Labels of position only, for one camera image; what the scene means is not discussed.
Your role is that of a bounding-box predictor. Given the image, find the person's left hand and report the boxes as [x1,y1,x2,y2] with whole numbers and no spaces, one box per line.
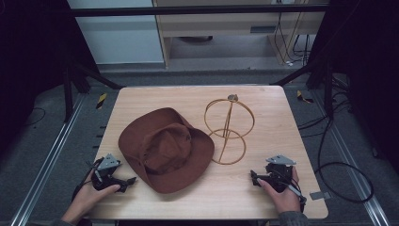
[60,169,121,226]

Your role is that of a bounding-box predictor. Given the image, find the hanging desk cables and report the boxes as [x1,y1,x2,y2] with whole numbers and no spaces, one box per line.
[273,0,312,68]

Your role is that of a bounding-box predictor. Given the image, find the person's right hand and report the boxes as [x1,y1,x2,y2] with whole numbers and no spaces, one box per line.
[256,167,302,215]

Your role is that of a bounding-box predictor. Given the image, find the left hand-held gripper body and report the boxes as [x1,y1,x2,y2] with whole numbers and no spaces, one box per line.
[89,153,128,192]

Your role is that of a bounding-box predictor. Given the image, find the grey tape piece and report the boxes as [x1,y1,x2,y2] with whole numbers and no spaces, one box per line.
[309,190,332,202]

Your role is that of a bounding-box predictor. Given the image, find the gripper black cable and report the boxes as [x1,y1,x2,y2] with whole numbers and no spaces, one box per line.
[71,157,105,202]
[286,180,308,214]

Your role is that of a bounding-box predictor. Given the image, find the black metal stand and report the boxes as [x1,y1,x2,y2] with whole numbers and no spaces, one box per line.
[270,59,335,121]
[62,56,125,124]

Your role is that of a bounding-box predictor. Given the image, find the black looped floor cable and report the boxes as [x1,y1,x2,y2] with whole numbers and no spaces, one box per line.
[314,117,375,204]

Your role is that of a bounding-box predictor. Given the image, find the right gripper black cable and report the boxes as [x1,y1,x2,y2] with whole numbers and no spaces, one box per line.
[286,180,308,214]

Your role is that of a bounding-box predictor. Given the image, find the aluminium floor rail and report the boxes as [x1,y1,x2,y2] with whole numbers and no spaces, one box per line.
[8,93,88,226]
[310,90,391,226]

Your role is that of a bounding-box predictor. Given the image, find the gold wire hat stand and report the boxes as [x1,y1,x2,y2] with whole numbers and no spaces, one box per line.
[203,93,256,166]

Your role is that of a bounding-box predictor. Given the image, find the white cabinet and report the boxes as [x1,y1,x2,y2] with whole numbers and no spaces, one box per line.
[66,0,166,65]

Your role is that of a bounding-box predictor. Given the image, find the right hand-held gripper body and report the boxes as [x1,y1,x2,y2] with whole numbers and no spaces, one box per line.
[262,153,297,194]

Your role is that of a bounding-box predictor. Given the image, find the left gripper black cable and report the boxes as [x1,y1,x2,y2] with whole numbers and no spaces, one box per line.
[71,157,105,202]

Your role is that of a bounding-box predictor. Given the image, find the thin black floor cable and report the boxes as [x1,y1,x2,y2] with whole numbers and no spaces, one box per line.
[24,106,47,127]

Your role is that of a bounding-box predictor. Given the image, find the black horizontal frame bar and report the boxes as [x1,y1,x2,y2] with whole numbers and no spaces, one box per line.
[69,4,330,18]

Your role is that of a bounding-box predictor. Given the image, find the yellow black striped marker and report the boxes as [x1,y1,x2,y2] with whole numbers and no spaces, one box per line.
[296,89,314,105]
[95,92,108,110]

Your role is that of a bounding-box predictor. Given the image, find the brown felt hat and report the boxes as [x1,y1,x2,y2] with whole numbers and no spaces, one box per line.
[118,106,215,195]

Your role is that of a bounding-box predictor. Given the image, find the black curtain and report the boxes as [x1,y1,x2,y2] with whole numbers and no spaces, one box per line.
[305,0,399,175]
[0,0,102,158]

